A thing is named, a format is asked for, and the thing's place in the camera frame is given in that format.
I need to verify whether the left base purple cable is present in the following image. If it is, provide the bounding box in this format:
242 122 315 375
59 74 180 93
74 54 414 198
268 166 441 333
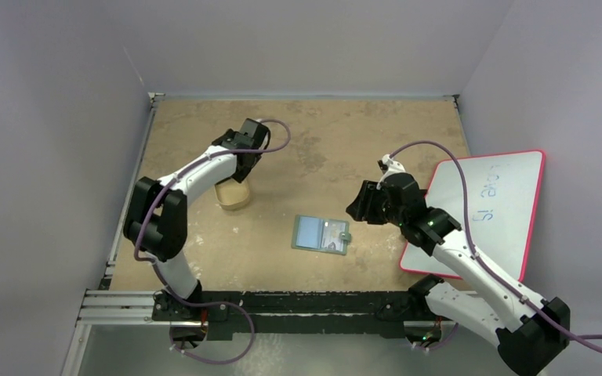
169 301 257 367

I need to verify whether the pink framed whiteboard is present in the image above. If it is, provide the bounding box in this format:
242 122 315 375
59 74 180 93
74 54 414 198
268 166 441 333
426 150 546 280

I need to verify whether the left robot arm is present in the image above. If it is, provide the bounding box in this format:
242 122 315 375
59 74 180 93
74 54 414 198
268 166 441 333
122 118 272 320

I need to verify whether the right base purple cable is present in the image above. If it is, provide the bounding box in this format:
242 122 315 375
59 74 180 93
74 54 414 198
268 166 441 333
410 321 460 354

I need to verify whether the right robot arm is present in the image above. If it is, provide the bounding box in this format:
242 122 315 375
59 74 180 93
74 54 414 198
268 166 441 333
346 172 571 375

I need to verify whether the beige oval tray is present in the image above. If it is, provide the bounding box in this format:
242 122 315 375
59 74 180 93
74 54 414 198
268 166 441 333
214 179 251 211

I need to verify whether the black base frame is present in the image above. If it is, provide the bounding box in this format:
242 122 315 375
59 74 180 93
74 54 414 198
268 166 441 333
152 274 443 342

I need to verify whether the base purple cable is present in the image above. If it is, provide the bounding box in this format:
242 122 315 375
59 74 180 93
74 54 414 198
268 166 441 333
410 321 460 354
169 301 257 367

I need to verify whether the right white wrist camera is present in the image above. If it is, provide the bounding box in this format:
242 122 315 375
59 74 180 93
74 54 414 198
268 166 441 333
377 154 406 189

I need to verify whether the green card holder wallet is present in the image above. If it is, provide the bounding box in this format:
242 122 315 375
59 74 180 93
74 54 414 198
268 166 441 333
291 215 352 255

